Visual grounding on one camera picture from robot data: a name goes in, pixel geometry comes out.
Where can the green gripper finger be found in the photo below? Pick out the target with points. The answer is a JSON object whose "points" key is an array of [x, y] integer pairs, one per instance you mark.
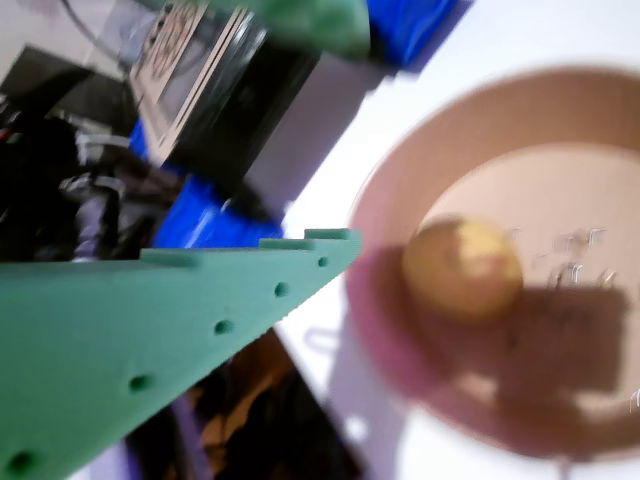
{"points": [[325, 25], [125, 350]]}

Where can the yellow lemon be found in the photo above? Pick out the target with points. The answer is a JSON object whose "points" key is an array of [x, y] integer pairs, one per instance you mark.
{"points": [[460, 270]]}

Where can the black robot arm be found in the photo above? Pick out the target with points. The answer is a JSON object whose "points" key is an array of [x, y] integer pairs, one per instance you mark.
{"points": [[40, 200]]}

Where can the brown paper bowl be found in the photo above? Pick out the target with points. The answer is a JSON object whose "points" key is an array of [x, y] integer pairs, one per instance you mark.
{"points": [[550, 175]]}

